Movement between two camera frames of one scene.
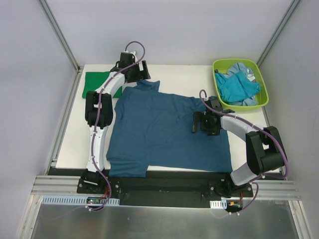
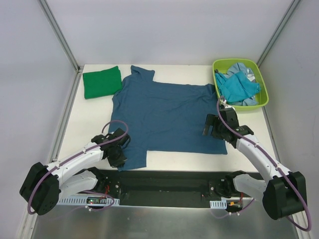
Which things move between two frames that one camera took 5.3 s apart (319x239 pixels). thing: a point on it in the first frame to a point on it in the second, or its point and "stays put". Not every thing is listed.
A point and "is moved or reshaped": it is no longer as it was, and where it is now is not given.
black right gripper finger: (196, 127) to (208, 130)
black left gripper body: (144, 70) to (117, 159)
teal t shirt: (235, 87) stays put
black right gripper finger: (198, 117) to (211, 119)
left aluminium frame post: (60, 36) stays put
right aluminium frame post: (289, 12) stays put
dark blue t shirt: (153, 128) is moved or reshaped
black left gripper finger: (141, 75) to (117, 161)
